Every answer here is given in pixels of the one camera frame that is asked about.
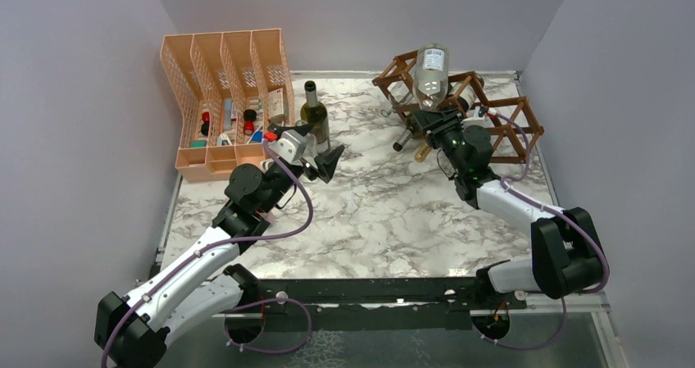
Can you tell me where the white box in organizer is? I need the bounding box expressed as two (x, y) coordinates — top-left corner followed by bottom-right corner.
(266, 88), (288, 125)

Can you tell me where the dark green wine bottle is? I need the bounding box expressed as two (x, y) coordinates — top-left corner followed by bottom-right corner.
(300, 80), (330, 153)

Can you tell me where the green bottle silver cap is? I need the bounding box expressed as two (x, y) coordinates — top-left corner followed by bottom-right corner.
(392, 116), (421, 152)

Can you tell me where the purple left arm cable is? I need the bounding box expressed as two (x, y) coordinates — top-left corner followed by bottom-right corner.
(100, 137), (316, 368)

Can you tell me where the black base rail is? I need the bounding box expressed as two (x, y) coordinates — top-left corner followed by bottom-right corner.
(222, 277), (527, 337)

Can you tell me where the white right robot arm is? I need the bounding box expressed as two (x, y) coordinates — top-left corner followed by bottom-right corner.
(412, 110), (610, 308)

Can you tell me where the orange plastic desk organizer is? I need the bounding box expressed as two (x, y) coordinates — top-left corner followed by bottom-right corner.
(160, 29), (298, 183)

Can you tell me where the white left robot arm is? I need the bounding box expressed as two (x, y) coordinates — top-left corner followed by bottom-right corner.
(94, 125), (345, 367)

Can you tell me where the red black cap item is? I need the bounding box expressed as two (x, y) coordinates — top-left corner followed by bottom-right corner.
(243, 109), (257, 135)

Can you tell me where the clear empty bottle left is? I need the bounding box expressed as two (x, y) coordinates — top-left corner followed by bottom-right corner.
(380, 81), (413, 117)

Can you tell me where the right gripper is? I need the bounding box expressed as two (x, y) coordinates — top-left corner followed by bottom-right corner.
(412, 107), (468, 175)

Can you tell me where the clear glass bottle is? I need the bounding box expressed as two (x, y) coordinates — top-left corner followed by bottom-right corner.
(301, 133), (330, 168)

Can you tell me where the clear bottle with white label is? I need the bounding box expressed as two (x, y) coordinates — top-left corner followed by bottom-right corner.
(411, 43), (449, 111)

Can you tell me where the brown wooden wine rack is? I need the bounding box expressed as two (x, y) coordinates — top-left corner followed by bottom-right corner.
(372, 50), (545, 165)

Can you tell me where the red black small item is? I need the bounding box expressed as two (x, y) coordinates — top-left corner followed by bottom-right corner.
(200, 111), (211, 137)

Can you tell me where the dark red gold-foil bottle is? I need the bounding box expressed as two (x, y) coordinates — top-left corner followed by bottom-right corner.
(413, 80), (487, 164)

